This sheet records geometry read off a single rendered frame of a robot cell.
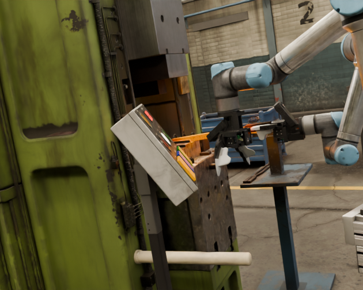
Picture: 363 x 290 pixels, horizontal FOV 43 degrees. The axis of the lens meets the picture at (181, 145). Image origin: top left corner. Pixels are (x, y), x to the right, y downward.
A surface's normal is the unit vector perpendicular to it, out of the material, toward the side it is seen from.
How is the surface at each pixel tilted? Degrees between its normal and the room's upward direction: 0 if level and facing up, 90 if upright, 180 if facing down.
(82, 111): 89
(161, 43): 90
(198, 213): 90
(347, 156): 90
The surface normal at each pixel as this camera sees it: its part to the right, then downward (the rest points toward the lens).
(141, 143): 0.02, 0.14
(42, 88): -0.40, 0.18
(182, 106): 0.90, -0.08
